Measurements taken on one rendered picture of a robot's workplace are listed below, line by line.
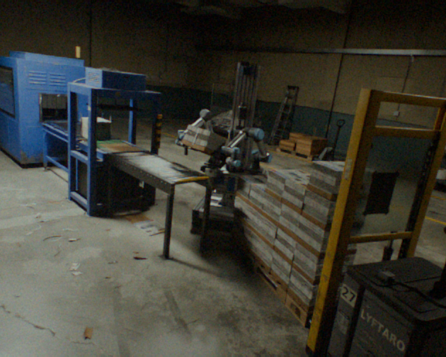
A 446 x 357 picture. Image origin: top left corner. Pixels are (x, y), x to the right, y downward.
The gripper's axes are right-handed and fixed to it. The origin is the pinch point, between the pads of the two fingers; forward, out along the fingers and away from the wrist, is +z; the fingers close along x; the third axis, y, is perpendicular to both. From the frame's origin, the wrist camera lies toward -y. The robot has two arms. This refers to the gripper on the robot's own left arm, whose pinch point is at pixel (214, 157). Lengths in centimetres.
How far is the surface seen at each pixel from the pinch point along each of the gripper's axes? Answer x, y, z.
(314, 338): 33, -96, -184
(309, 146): -547, 142, 229
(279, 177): 14, 2, -98
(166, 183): 55, -42, -6
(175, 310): 66, -129, -87
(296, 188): 23, -3, -123
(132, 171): 53, -46, 58
